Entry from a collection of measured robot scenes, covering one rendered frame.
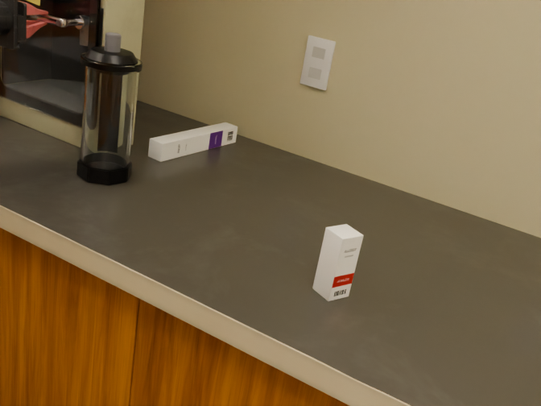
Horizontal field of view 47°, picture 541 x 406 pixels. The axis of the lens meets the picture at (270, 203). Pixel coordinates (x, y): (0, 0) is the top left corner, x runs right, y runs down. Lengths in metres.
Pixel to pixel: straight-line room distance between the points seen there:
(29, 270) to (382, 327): 0.61
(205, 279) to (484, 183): 0.72
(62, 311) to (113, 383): 0.15
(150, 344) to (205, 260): 0.16
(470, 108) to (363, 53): 0.27
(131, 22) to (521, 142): 0.83
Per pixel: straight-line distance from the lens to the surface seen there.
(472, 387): 0.86
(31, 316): 1.21
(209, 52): 1.67
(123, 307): 1.02
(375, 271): 1.06
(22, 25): 1.26
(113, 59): 1.15
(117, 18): 1.31
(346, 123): 1.50
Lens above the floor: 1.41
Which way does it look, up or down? 23 degrees down
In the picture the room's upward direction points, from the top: 10 degrees clockwise
